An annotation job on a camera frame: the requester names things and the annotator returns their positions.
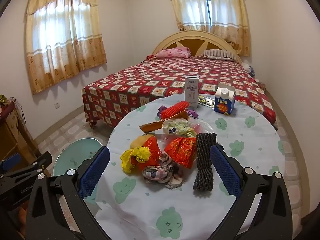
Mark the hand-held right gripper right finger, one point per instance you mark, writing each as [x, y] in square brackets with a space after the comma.
[222, 167]

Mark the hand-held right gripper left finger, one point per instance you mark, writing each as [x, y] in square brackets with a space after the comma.
[96, 170]

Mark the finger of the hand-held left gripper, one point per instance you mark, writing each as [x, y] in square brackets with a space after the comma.
[11, 159]
[30, 166]

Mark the black foam net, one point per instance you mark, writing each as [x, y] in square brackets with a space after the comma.
[203, 160]

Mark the mint green waste bin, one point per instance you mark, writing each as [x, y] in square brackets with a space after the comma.
[75, 155]

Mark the yellow plastic bag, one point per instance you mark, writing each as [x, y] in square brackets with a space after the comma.
[130, 158]

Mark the red foil wrapper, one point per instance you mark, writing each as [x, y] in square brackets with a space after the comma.
[182, 150]
[152, 150]

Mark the magenta plastic wrap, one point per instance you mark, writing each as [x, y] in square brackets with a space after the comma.
[197, 129]

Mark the yellow sponge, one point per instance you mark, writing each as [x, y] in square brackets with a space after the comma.
[140, 141]

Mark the purple foil wrapper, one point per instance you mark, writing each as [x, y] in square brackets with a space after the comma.
[192, 113]

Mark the printed cloth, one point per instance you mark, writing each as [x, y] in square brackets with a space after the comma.
[160, 175]

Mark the orange white snack wrapper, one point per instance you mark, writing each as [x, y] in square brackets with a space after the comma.
[155, 126]

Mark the red foam fruit net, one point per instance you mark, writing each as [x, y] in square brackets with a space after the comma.
[173, 110]

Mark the wooden cabinet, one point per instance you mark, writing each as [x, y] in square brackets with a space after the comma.
[15, 140]

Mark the blue milk carton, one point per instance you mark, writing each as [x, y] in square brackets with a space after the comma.
[223, 106]

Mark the green cloth bundle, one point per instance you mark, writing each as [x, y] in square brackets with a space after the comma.
[3, 98]

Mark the silver foil snack packet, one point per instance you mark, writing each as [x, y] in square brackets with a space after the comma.
[206, 100]

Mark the tall white carton box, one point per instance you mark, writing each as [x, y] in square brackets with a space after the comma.
[191, 92]

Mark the white blue plastic bag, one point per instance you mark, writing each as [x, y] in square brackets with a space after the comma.
[250, 70]

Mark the red checked bedsheet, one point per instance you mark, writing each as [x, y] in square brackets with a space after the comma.
[150, 80]

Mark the striped pillow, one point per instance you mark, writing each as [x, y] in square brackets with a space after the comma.
[220, 54]

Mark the wide beige curtain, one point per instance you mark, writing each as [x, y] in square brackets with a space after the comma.
[65, 55]

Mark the pink floral pillow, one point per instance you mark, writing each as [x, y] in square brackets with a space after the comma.
[172, 53]

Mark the cream wooden bed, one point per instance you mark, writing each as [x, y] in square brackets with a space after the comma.
[190, 38]

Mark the window frame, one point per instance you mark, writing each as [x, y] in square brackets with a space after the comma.
[208, 5]

